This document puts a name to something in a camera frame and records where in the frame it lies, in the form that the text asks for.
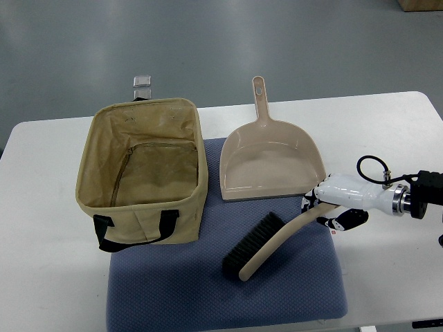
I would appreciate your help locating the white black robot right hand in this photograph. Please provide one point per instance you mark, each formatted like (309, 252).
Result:
(354, 197)

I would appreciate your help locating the beige hand broom black bristles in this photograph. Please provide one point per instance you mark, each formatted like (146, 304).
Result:
(248, 255)

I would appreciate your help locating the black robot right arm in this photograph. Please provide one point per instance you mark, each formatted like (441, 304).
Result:
(424, 195)

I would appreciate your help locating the beige plastic dustpan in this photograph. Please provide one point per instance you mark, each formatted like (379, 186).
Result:
(268, 158)

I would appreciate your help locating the black table control panel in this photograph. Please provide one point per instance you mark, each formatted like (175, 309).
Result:
(426, 324)

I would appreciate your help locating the blue grey cushion mat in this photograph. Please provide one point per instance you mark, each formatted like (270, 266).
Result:
(183, 288)

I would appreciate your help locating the cardboard box corner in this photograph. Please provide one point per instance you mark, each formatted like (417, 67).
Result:
(420, 5)

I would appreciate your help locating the lower metal floor plate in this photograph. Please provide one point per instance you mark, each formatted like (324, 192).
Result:
(143, 94)

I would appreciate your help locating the yellow fabric bag black handles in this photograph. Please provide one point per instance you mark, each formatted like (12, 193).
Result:
(143, 177)

